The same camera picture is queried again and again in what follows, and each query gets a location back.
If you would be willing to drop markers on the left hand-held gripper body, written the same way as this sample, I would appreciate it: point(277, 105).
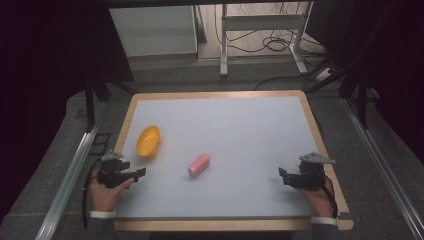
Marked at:
point(111, 170)

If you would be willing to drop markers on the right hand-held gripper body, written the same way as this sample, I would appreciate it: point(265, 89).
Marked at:
point(310, 173)

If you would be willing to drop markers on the orange mango-shaped fruit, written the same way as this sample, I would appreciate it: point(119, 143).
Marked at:
point(148, 141)

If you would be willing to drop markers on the pink soap bar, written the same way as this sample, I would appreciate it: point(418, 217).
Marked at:
point(198, 165)

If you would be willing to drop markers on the person's left hand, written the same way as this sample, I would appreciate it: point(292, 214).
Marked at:
point(104, 195)

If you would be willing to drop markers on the person's right hand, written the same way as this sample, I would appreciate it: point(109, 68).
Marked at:
point(318, 201)

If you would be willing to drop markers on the white mat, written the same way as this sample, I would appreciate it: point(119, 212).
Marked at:
point(216, 156)

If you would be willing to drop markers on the black stand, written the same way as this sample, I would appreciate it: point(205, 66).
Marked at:
point(91, 100)
point(361, 100)

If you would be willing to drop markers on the white power strip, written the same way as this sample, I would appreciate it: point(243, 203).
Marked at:
point(325, 75)

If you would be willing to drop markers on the grey cabinet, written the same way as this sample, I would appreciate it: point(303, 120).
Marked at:
point(153, 30)

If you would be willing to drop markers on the aluminium rail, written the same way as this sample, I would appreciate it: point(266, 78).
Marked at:
point(68, 183)
point(386, 166)

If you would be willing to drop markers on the white metal desk frame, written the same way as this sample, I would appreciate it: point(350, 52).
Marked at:
point(263, 23)

